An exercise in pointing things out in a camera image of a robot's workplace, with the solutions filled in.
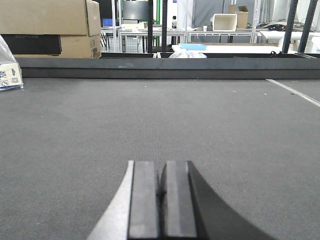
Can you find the blue tray lid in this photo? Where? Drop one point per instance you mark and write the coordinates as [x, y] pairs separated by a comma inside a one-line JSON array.
[[193, 46]]

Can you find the black shelf upright post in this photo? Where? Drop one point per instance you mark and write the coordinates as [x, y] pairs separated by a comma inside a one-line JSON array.
[[289, 27]]

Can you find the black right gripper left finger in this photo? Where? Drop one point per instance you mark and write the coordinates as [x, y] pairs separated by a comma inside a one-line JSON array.
[[133, 212]]

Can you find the plastic-wrapped white package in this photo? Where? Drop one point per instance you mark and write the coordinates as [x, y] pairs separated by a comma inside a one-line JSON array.
[[10, 70]]

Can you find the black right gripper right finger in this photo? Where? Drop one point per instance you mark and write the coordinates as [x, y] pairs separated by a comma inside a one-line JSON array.
[[192, 210]]

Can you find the lower cardboard box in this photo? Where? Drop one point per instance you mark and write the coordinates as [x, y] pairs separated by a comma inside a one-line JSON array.
[[74, 47]]

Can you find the white plastic bin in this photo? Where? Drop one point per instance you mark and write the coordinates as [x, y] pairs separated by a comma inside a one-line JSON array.
[[224, 22]]

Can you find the large cardboard box top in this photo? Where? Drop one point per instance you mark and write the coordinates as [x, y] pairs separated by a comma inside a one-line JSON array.
[[50, 17]]

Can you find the small open cardboard box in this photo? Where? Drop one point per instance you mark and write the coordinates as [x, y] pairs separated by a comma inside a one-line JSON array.
[[242, 13]]

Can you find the crumpled plastic bag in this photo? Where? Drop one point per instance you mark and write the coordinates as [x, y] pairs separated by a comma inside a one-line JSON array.
[[187, 54]]

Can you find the white zip tie strip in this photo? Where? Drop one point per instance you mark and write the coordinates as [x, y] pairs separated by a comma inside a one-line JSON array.
[[293, 91]]

